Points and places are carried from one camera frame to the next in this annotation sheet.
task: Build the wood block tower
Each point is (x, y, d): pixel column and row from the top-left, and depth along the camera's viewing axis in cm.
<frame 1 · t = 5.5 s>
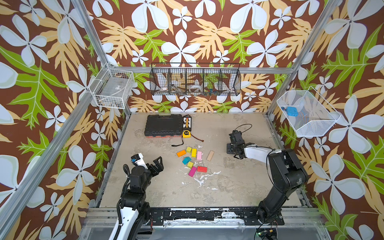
left hand: (155, 159, 81), fingers open
right hand: (229, 146, 99), fingers closed
blue object in basket: (292, 111, 88), point 27 cm above the table
black and red tool case: (157, 126, 107), point 6 cm above the table
yellow tape measure: (186, 134, 107), point 3 cm above the table
orange wood block: (181, 153, 100), on the table
lime green cube block: (189, 150, 98), point 3 cm above the table
yellow wood block: (194, 153, 98), point 2 cm above the table
pink wood block: (199, 155, 98), on the table
natural wood plank block: (210, 155, 98), on the table
teal wood block: (186, 160, 94), point 2 cm above the table
small yellow-green block: (190, 165, 92), point 2 cm above the table
red wood block: (202, 169, 93), on the table
magenta wood block: (192, 171, 90), on the table

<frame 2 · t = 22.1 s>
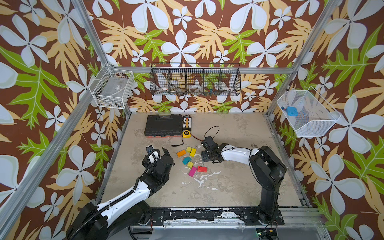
left hand: (155, 150, 81), fingers open
right hand: (206, 155, 97), fingers open
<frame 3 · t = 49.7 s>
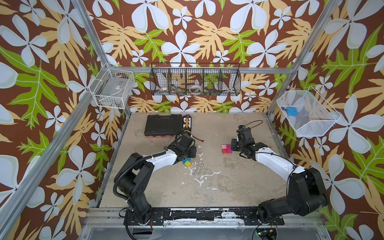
left hand: (193, 148, 93), fingers open
right hand: (233, 142, 91), fingers open
red wood block: (224, 151, 98), point 3 cm above the table
magenta wood block: (228, 150, 95), point 6 cm above the table
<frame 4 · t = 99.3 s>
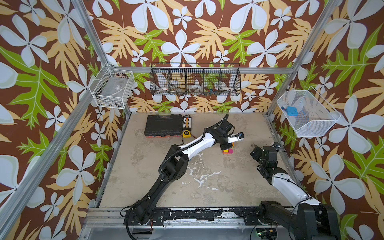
left hand: (230, 140, 93), fingers open
right hand: (258, 150, 88), fingers open
